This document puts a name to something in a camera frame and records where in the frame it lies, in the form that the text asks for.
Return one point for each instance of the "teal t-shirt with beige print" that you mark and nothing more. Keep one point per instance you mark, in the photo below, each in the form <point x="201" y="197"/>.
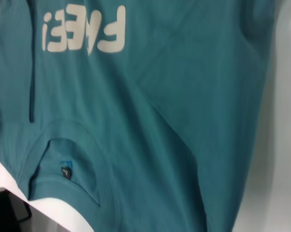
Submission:
<point x="148" y="108"/>

